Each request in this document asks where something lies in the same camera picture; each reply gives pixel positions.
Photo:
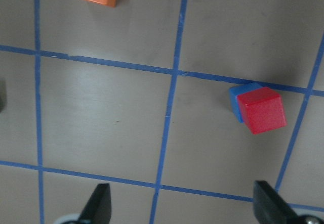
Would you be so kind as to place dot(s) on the blue block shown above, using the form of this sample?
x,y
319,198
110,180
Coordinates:
x,y
235,91

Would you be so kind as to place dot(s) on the red block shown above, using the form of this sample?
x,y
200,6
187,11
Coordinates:
x,y
262,110

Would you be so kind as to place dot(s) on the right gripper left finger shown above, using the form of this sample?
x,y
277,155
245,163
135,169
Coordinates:
x,y
98,207

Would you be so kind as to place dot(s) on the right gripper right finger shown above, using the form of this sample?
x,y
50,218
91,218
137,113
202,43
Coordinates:
x,y
269,207

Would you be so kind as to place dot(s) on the green block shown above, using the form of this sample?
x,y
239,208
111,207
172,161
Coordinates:
x,y
3,95

